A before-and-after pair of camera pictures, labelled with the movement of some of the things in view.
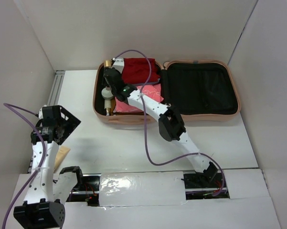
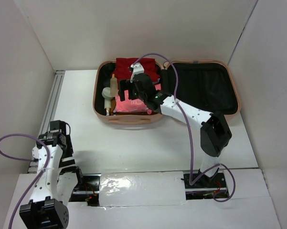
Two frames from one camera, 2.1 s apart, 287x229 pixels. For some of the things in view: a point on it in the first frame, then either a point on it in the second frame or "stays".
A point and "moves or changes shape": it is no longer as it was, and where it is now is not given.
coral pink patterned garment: (153, 91) stays
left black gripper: (72, 123) to (68, 154)
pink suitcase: (203, 90) stays
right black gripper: (121, 75) to (124, 85)
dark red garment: (137, 70) stays
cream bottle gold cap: (108, 63) moves or changes shape
